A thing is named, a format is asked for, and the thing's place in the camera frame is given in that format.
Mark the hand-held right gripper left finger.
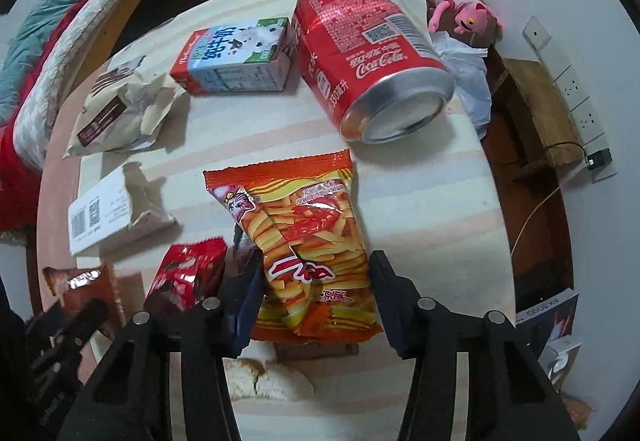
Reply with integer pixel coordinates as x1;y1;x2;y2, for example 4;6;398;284
56;248;266;441

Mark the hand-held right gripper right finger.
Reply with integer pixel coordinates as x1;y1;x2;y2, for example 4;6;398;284
367;250;581;441

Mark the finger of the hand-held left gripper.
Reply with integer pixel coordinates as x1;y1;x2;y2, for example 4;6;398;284
27;298;110;364

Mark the red snack wrapper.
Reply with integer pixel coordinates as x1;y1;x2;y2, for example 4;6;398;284
143;237;228;317

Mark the orange fries snack packet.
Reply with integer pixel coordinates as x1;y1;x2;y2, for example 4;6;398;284
202;148;385;342

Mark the white torn paper packet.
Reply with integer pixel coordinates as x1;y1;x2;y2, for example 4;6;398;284
67;162;178;257

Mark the beige torn paper bag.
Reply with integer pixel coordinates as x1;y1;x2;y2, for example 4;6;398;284
63;56;191;159

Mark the blue and red milk carton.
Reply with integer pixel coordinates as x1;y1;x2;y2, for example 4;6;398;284
170;17;299;96

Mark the brown snack wrapper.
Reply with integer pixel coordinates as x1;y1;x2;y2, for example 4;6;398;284
42;265;126;329

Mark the white crumpled tissue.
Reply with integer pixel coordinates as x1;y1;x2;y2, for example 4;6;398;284
223;357;317;403

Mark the pale table cloth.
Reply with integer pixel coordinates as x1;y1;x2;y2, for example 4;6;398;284
37;0;516;403

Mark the dark printed router box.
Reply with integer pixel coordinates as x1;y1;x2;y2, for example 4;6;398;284
515;290;581;362

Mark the small white box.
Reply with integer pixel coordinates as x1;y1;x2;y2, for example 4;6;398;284
542;338;583;394

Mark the white plastic bag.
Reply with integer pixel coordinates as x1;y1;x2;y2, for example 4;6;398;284
427;31;493;139

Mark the wooden stool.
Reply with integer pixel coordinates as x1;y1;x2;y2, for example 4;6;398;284
500;56;586;169

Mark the black charger plug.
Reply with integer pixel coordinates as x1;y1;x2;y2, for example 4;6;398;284
587;148;613;170

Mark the red soda can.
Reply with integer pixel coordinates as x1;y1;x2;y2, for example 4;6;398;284
291;0;457;145

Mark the checked white mattress sheet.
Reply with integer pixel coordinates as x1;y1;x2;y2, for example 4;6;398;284
10;0;186;172

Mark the thin light cable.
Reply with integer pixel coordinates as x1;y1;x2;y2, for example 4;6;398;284
509;181;566;254

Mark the white wall socket strip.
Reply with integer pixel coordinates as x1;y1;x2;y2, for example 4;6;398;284
522;16;621;184

